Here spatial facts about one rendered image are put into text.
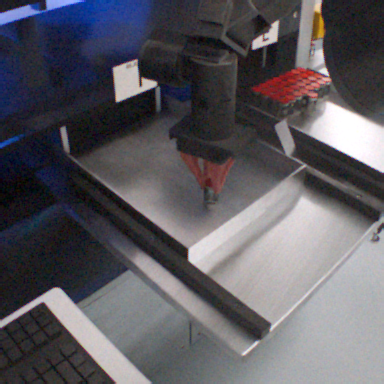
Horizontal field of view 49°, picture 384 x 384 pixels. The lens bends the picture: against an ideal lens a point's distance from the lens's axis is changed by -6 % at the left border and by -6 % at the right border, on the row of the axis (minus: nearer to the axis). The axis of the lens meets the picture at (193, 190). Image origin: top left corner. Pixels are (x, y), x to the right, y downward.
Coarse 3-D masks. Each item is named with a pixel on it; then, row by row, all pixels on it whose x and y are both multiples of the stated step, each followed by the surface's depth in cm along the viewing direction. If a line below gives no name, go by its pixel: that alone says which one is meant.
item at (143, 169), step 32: (128, 128) 85; (160, 128) 85; (64, 160) 74; (96, 160) 76; (128, 160) 76; (160, 160) 76; (256, 160) 76; (288, 160) 72; (128, 192) 70; (160, 192) 70; (192, 192) 70; (224, 192) 70; (256, 192) 70; (288, 192) 69; (160, 224) 64; (192, 224) 64; (224, 224) 59; (192, 256) 57
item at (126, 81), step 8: (128, 64) 68; (136, 64) 69; (120, 72) 68; (128, 72) 69; (136, 72) 70; (120, 80) 69; (128, 80) 70; (136, 80) 71; (144, 80) 72; (120, 88) 69; (128, 88) 71; (136, 88) 72; (144, 88) 73; (120, 96) 70; (128, 96) 71
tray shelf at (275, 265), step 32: (64, 192) 70; (320, 192) 70; (96, 224) 64; (256, 224) 64; (288, 224) 64; (320, 224) 64; (352, 224) 64; (128, 256) 59; (224, 256) 59; (256, 256) 59; (288, 256) 59; (320, 256) 59; (160, 288) 55; (192, 288) 55; (256, 288) 55; (288, 288) 55; (320, 288) 57; (192, 320) 53; (224, 320) 51; (288, 320) 53
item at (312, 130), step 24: (336, 96) 96; (264, 120) 84; (288, 120) 87; (312, 120) 88; (336, 120) 88; (360, 120) 88; (312, 144) 77; (336, 144) 81; (360, 144) 81; (360, 168) 71
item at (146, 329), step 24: (120, 288) 95; (144, 288) 101; (96, 312) 92; (120, 312) 99; (144, 312) 106; (168, 312) 115; (120, 336) 104; (144, 336) 112; (168, 336) 121; (192, 336) 133; (144, 360) 118; (168, 360) 129
